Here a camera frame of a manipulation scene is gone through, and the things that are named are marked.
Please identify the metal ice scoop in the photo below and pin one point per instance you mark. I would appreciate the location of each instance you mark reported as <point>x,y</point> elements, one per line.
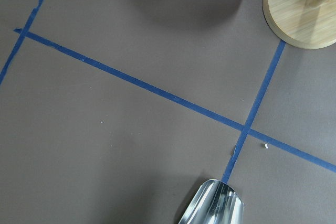
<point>214,202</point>

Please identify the wooden paper towel stand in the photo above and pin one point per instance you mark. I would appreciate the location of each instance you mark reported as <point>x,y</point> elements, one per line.
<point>308,24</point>

